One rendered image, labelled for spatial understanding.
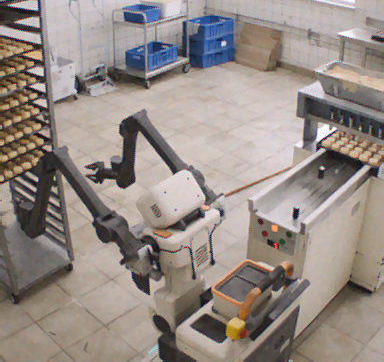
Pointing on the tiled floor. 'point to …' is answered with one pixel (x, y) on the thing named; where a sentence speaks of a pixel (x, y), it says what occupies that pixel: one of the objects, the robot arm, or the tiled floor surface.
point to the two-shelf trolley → (146, 44)
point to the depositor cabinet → (372, 251)
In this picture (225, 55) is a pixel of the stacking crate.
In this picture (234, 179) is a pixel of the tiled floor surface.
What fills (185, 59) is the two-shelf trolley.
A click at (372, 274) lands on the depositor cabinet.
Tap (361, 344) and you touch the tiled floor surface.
